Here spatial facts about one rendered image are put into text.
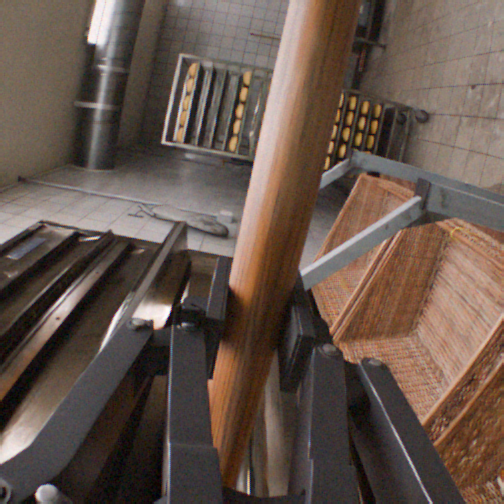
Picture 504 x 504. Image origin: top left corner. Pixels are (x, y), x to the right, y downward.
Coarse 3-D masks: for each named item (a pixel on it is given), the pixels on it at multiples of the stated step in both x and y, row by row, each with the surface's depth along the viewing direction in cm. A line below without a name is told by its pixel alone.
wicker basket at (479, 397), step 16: (496, 368) 55; (496, 384) 56; (480, 400) 57; (496, 400) 57; (464, 416) 58; (480, 416) 58; (496, 416) 59; (448, 432) 59; (464, 432) 60; (480, 432) 60; (496, 432) 60; (448, 448) 60; (464, 448) 61; (480, 448) 61; (496, 448) 61; (448, 464) 62; (464, 464) 62; (480, 464) 62; (496, 464) 63; (464, 480) 64; (480, 480) 64; (496, 480) 64; (464, 496) 63; (480, 496) 61; (496, 496) 60
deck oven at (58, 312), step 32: (64, 224) 179; (96, 256) 172; (192, 256) 177; (224, 256) 184; (64, 288) 139; (96, 288) 136; (192, 288) 182; (64, 320) 108; (32, 352) 91; (0, 384) 77; (160, 384) 128; (0, 416) 71; (160, 416) 146; (128, 448) 82; (160, 448) 171; (352, 448) 84; (128, 480) 82; (160, 480) 205
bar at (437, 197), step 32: (352, 160) 101; (384, 160) 101; (416, 192) 59; (448, 192) 55; (480, 192) 103; (384, 224) 58; (416, 224) 59; (480, 224) 57; (352, 256) 59; (256, 448) 32; (256, 480) 29
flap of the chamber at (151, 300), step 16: (176, 240) 147; (160, 256) 129; (176, 256) 148; (160, 272) 121; (144, 288) 106; (160, 288) 121; (176, 288) 149; (144, 304) 102; (160, 304) 122; (160, 320) 122; (112, 448) 72; (112, 464) 71; (96, 480) 61; (96, 496) 60
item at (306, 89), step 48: (336, 0) 14; (288, 48) 15; (336, 48) 15; (288, 96) 15; (336, 96) 16; (288, 144) 16; (288, 192) 17; (240, 240) 18; (288, 240) 17; (240, 288) 18; (288, 288) 18; (240, 336) 19; (240, 384) 20; (240, 432) 21
